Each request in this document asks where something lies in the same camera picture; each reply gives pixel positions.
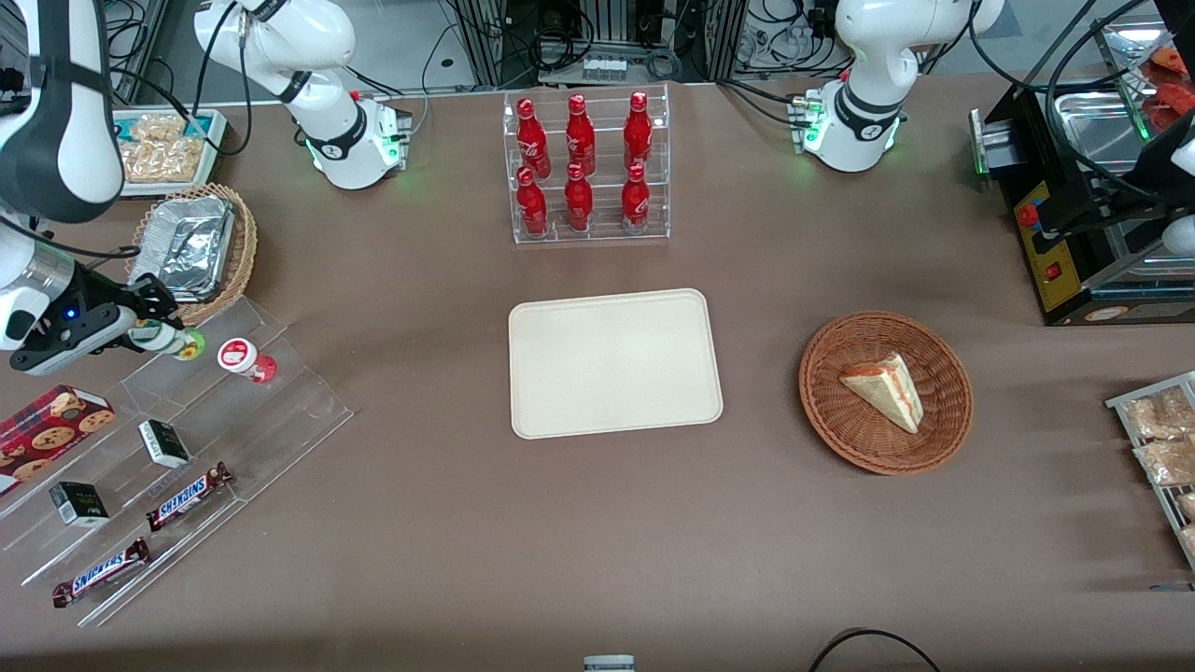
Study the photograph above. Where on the brown round wicker basket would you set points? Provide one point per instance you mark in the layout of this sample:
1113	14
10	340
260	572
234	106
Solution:
840	420

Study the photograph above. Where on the clear bag of nuts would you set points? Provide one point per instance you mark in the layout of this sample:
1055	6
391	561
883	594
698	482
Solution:
1158	415
1167	462

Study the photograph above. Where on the green lid yogurt cup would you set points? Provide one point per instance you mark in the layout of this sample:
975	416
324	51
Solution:
187	347

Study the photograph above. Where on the clear acrylic bottle rack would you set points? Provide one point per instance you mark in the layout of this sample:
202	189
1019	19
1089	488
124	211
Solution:
591	229

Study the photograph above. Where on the white snack bin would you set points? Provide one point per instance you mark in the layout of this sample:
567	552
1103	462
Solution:
217	149

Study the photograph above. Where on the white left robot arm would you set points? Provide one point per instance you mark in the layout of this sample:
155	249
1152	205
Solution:
868	47

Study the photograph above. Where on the light oval wicker basket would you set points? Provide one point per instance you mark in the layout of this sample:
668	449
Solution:
245	252

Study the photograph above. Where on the small black white box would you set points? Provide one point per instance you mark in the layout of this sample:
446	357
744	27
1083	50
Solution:
164	443
78	504

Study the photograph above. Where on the clear bag of snacks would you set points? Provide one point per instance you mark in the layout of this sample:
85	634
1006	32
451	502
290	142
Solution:
159	149

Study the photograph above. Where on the black fryer machine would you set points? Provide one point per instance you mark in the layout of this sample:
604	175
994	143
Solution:
1074	252

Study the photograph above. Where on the aluminium foil container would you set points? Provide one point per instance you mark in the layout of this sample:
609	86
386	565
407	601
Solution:
191	243

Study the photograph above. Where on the red lid yogurt cup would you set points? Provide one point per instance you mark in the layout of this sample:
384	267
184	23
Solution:
245	359

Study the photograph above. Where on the red cookie box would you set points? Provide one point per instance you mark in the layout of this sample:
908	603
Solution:
47	429

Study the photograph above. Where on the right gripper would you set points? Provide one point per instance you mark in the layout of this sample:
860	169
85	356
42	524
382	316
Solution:
101	300

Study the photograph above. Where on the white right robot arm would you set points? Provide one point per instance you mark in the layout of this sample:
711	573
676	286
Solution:
327	37

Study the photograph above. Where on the cream plastic tray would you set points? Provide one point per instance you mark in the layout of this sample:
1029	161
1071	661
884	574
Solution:
614	363

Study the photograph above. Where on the small grey device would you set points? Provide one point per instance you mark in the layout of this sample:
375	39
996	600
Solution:
609	664

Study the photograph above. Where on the white power strip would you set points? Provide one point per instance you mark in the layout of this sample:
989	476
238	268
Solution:
605	67

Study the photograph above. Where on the clear acrylic stepped display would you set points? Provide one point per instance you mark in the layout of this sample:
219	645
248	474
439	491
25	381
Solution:
280	411

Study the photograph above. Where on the red cola bottle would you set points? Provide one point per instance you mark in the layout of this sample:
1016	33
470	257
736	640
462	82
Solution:
532	205
578	201
638	131
531	135
580	135
635	199

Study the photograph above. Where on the wrapped triangle sandwich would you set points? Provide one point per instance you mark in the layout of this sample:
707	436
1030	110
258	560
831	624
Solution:
887	390

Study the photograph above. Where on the snickers chocolate bar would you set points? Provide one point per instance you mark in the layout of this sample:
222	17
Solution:
189	496
101	572

